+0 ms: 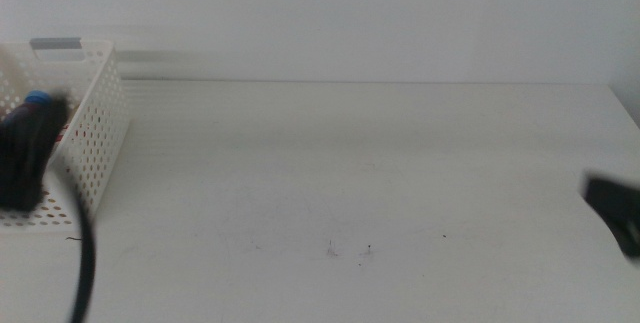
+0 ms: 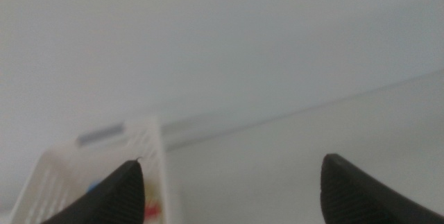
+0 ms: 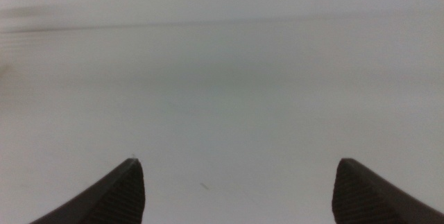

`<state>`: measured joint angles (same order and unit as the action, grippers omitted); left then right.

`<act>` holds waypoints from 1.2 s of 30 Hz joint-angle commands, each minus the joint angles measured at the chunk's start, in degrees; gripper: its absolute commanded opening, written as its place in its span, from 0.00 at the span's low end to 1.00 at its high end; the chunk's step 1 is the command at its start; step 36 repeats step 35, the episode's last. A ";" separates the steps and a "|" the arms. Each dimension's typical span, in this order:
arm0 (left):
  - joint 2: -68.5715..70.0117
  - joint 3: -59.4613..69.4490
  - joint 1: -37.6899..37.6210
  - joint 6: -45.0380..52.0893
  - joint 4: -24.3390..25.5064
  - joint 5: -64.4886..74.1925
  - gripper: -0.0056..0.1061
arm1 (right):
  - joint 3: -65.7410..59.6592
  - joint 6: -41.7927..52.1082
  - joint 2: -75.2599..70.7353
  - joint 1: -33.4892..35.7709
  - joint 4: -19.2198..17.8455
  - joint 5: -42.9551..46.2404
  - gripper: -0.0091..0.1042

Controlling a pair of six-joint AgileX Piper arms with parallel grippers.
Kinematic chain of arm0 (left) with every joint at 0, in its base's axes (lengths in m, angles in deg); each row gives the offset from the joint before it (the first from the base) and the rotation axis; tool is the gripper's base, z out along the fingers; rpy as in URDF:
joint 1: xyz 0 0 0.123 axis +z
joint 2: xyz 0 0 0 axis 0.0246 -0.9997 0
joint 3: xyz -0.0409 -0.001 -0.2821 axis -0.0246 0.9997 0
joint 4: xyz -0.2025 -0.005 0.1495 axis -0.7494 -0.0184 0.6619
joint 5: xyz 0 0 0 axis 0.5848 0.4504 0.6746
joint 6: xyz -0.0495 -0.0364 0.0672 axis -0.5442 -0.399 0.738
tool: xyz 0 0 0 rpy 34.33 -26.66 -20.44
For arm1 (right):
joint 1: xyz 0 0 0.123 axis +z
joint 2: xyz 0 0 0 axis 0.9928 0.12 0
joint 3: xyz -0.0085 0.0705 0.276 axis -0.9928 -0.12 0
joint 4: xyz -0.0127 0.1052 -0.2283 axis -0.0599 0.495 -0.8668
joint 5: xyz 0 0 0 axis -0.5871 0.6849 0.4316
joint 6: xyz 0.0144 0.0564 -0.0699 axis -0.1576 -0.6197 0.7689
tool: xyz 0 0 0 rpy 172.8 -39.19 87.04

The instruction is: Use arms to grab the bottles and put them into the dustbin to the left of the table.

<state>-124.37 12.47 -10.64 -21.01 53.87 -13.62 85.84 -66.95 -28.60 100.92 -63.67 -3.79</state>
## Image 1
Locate grey wall trunking strip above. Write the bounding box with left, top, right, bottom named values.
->
left=28, top=37, right=324, bottom=82

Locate blue capped water bottle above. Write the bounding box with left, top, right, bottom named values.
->
left=23, top=89, right=55, bottom=110

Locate white perforated plastic basket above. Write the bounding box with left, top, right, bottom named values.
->
left=0, top=38, right=132, bottom=230

